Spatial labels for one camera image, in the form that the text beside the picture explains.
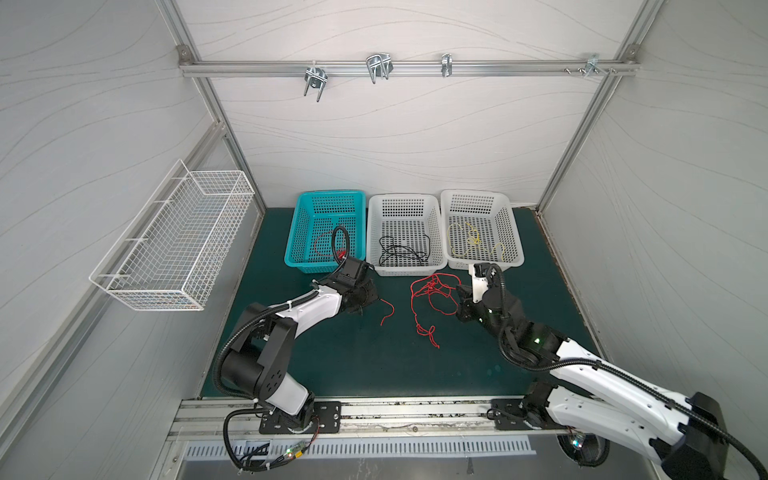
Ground white perforated basket middle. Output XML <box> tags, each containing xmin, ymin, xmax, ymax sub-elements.
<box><xmin>366</xmin><ymin>193</ymin><xmax>447</xmax><ymax>277</ymax></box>

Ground teal perforated plastic basket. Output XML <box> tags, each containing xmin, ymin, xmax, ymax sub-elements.
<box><xmin>284</xmin><ymin>190</ymin><xmax>366</xmax><ymax>274</ymax></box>

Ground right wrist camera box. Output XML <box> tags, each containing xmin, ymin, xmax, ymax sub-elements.
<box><xmin>468</xmin><ymin>262</ymin><xmax>491</xmax><ymax>303</ymax></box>

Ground white perforated basket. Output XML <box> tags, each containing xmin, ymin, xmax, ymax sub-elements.
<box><xmin>440</xmin><ymin>190</ymin><xmax>525</xmax><ymax>270</ymax></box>
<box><xmin>366</xmin><ymin>193</ymin><xmax>447</xmax><ymax>277</ymax></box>

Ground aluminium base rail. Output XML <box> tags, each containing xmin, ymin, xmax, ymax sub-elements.
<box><xmin>166</xmin><ymin>396</ymin><xmax>568</xmax><ymax>441</ymax></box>

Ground small metal bracket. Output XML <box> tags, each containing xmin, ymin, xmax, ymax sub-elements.
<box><xmin>441</xmin><ymin>53</ymin><xmax>453</xmax><ymax>78</ymax></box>

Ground black thin cable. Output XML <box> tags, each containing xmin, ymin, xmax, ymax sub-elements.
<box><xmin>377</xmin><ymin>233</ymin><xmax>432</xmax><ymax>266</ymax></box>

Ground white slotted cable duct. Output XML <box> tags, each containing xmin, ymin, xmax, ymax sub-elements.
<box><xmin>184</xmin><ymin>435</ymin><xmax>537</xmax><ymax>461</ymax></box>

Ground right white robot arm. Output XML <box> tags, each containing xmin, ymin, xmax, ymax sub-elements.
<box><xmin>457</xmin><ymin>262</ymin><xmax>767</xmax><ymax>479</ymax></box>

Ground metal u-bolt clamp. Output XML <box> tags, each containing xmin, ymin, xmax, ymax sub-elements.
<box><xmin>365</xmin><ymin>53</ymin><xmax>393</xmax><ymax>84</ymax></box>
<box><xmin>303</xmin><ymin>66</ymin><xmax>328</xmax><ymax>102</ymax></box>

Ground white wire wall basket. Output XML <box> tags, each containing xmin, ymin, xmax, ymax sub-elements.
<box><xmin>89</xmin><ymin>160</ymin><xmax>254</xmax><ymax>312</ymax></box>

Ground horizontal aluminium rail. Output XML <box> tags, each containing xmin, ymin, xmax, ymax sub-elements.
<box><xmin>179</xmin><ymin>57</ymin><xmax>641</xmax><ymax>78</ymax></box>

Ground dark green table mat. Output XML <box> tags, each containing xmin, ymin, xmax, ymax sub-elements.
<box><xmin>203</xmin><ymin>206</ymin><xmax>607</xmax><ymax>398</ymax></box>

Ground yellow cable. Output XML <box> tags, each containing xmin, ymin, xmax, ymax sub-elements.
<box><xmin>446</xmin><ymin>220</ymin><xmax>506</xmax><ymax>262</ymax></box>

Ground white perforated basket right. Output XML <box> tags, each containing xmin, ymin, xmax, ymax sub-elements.
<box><xmin>440</xmin><ymin>190</ymin><xmax>525</xmax><ymax>270</ymax></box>

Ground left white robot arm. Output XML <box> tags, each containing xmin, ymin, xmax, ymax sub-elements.
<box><xmin>212</xmin><ymin>226</ymin><xmax>379</xmax><ymax>429</ymax></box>

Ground metal U-bolt clamp left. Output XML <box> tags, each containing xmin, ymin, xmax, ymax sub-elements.
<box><xmin>303</xmin><ymin>66</ymin><xmax>328</xmax><ymax>102</ymax></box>

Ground metal U-bolt clamp middle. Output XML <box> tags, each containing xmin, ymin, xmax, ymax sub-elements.
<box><xmin>365</xmin><ymin>53</ymin><xmax>393</xmax><ymax>84</ymax></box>

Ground metal clamp right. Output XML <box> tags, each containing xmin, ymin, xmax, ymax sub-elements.
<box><xmin>563</xmin><ymin>54</ymin><xmax>618</xmax><ymax>78</ymax></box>

